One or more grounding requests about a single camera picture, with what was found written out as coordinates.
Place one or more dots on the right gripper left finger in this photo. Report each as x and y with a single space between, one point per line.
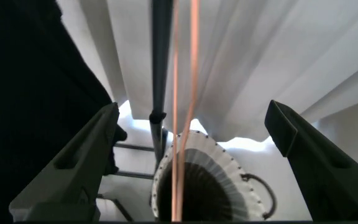
70 174

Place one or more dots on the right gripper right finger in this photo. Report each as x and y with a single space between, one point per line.
331 177

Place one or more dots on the black garment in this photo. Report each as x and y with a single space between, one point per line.
26 93

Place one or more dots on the white laundry basket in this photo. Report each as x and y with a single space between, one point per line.
219 149

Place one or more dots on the black clothes rack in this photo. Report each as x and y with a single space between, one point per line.
161 62

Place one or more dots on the white curtain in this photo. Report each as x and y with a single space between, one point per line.
259 62

